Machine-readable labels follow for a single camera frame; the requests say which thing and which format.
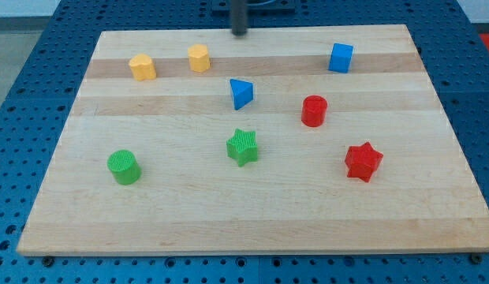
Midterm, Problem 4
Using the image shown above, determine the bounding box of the yellow heart block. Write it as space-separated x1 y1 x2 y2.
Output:
129 54 157 81

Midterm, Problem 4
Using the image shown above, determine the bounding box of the green star block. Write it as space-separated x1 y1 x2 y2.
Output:
226 129 258 166

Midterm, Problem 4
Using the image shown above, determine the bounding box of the blue triangle block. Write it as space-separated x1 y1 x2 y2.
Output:
230 79 254 110

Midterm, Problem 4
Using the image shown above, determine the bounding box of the wooden board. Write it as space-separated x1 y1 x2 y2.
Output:
17 24 489 256

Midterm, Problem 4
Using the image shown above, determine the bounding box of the red cylinder block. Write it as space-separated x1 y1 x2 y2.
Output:
301 95 328 127

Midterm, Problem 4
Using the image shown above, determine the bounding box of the yellow hexagon block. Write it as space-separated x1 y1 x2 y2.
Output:
188 44 211 73

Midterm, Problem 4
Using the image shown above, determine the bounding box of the red star block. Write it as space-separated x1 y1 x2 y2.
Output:
345 142 383 182

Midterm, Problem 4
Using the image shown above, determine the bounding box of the green cylinder block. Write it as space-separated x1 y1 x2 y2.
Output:
106 149 142 185

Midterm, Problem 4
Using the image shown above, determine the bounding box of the blue cube block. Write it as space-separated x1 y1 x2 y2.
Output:
327 43 353 73

